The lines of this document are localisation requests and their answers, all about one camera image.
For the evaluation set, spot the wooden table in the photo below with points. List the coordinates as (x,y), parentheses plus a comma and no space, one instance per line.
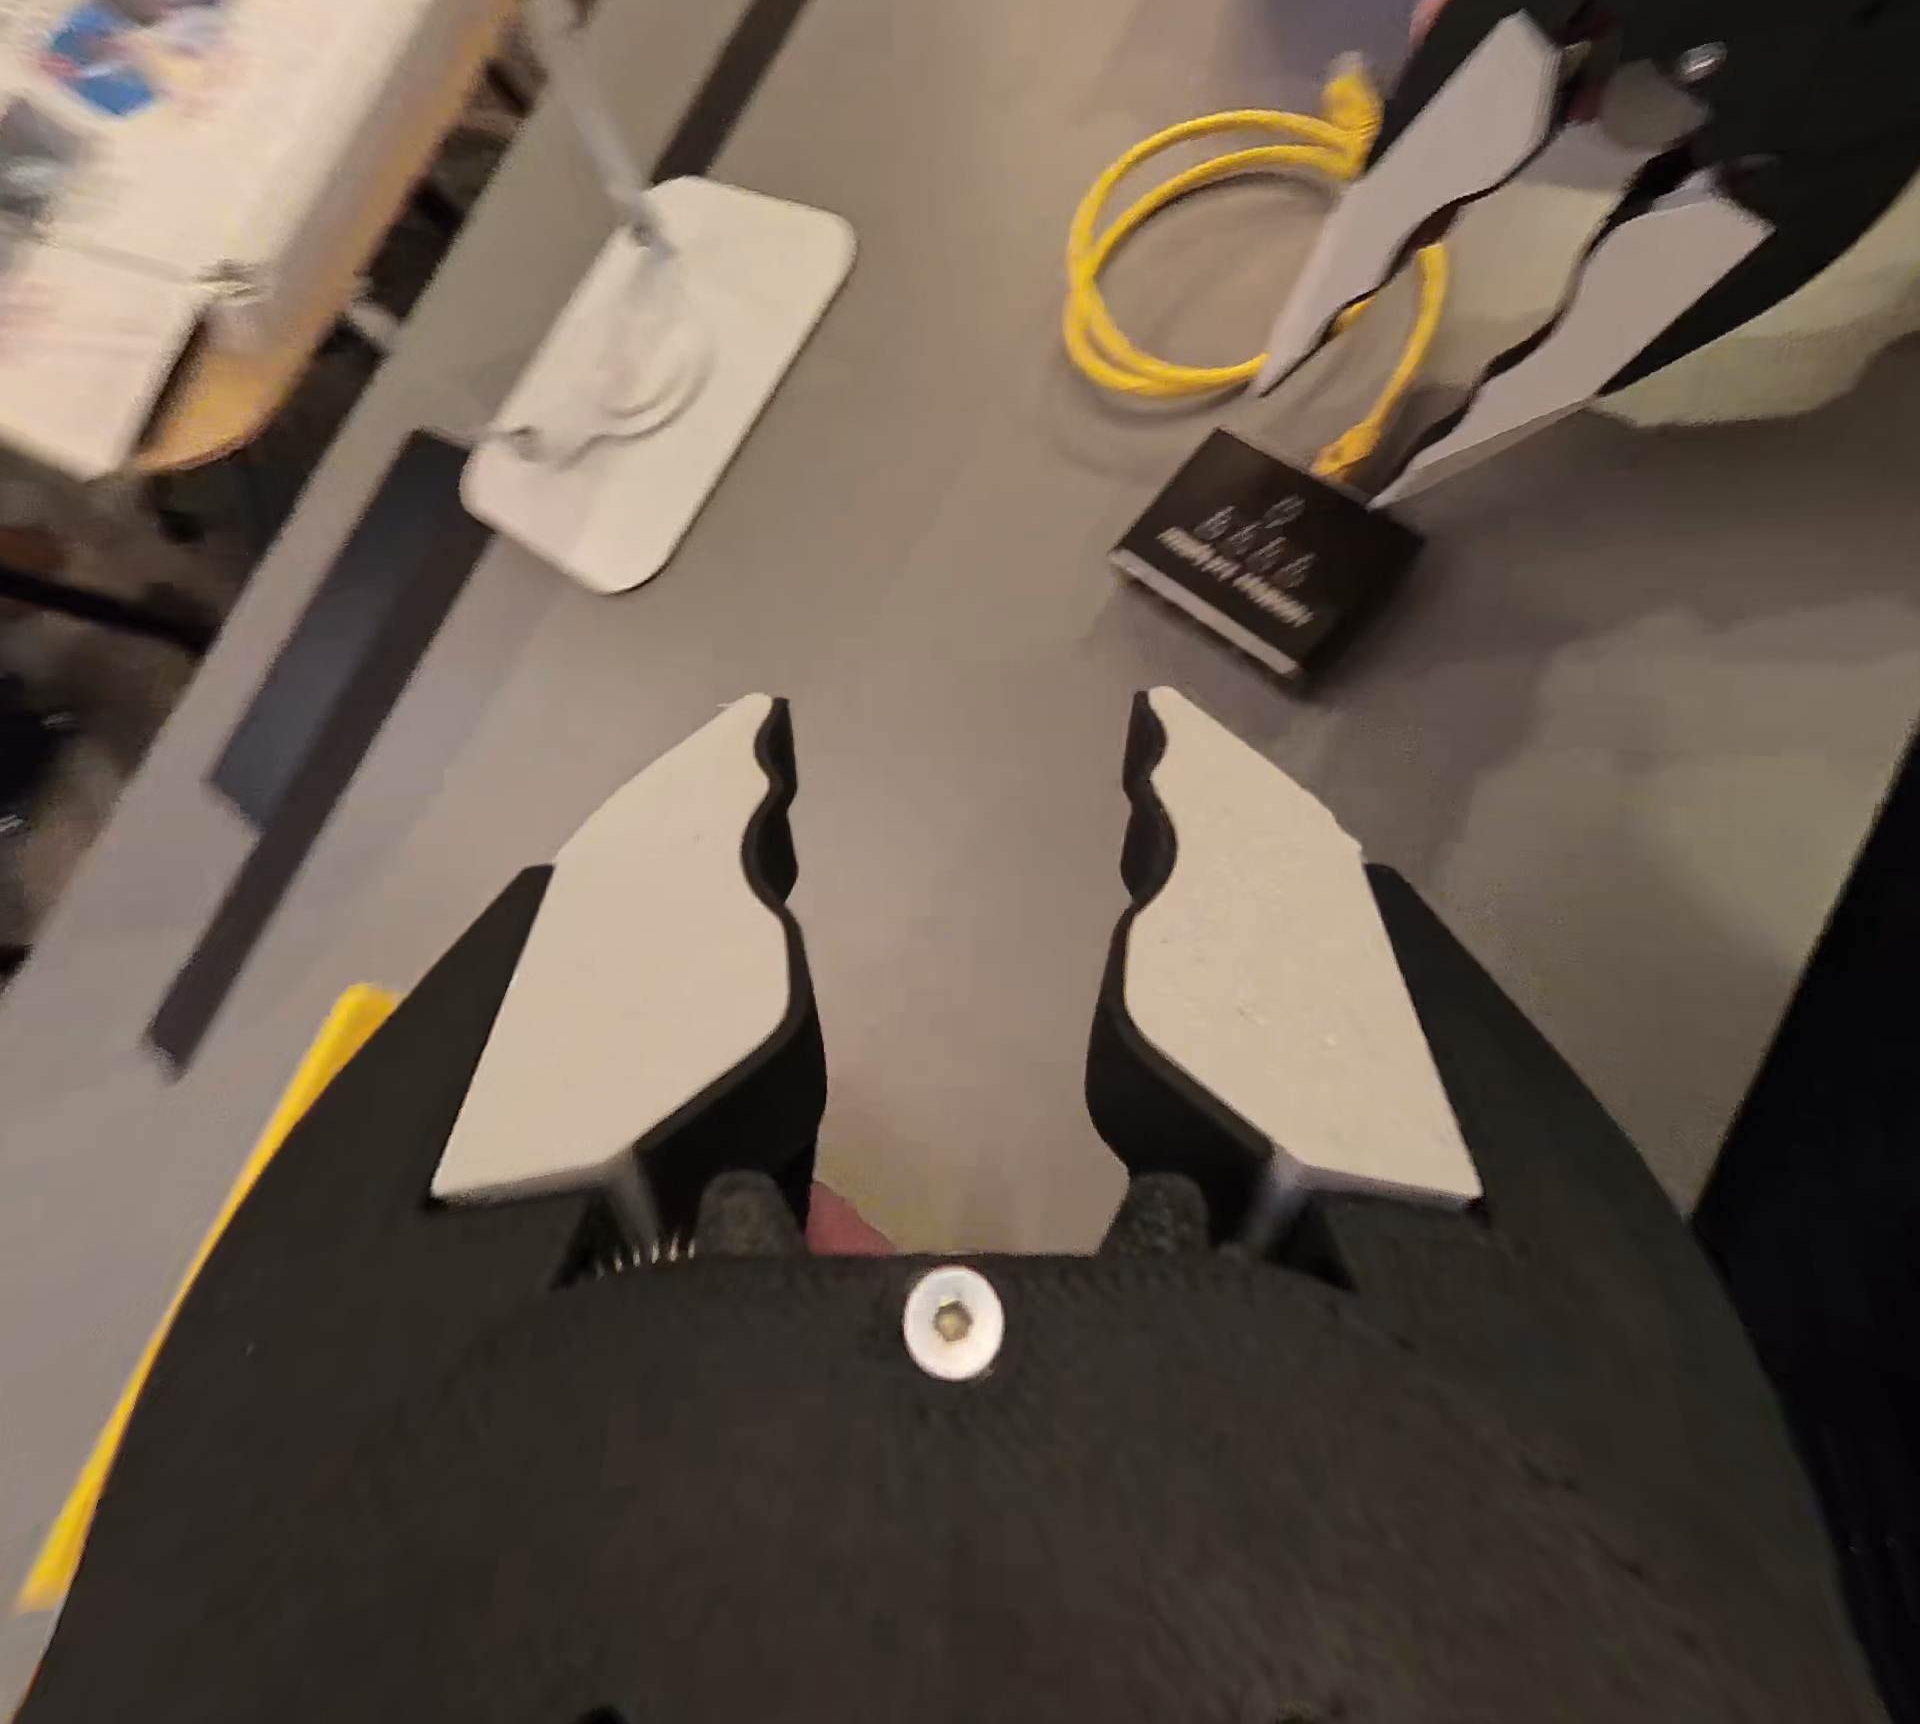
(252,391)

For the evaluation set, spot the black ethernet splitter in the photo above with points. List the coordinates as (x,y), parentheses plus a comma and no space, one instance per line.
(1260,554)

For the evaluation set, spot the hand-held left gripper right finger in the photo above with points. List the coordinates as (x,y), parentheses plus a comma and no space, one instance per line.
(1288,989)

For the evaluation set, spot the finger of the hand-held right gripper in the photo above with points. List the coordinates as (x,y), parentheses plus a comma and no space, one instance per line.
(1424,163)
(1633,315)

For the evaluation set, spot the printed instruction sheet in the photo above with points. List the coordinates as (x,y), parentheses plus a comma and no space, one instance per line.
(226,28)

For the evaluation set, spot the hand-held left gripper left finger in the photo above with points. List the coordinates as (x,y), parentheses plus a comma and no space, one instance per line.
(630,975)

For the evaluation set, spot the person's left hand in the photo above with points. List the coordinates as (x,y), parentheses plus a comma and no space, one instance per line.
(841,1224)

